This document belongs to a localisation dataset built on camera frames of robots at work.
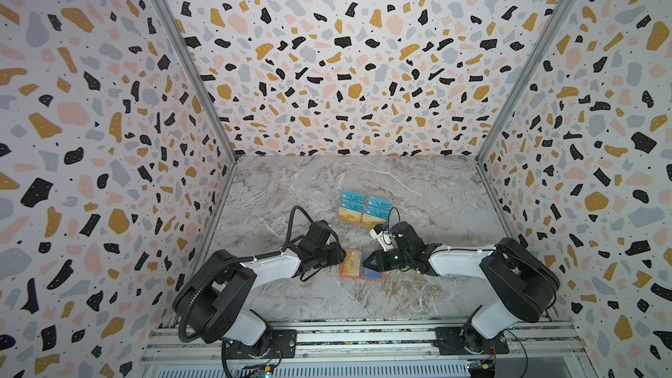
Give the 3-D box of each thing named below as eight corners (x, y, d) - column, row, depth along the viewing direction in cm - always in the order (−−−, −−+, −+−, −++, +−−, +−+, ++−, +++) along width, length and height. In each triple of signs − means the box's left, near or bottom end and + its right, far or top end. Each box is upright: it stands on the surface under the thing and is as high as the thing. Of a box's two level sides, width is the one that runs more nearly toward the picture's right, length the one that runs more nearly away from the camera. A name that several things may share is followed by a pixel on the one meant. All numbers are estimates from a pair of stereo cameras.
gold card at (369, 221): (360, 227, 100) (361, 219, 95) (361, 222, 101) (362, 213, 97) (384, 232, 99) (386, 224, 94) (385, 226, 100) (387, 218, 96)
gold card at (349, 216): (337, 221, 102) (337, 212, 97) (340, 215, 104) (340, 206, 99) (358, 227, 100) (359, 218, 96) (360, 221, 102) (361, 212, 97)
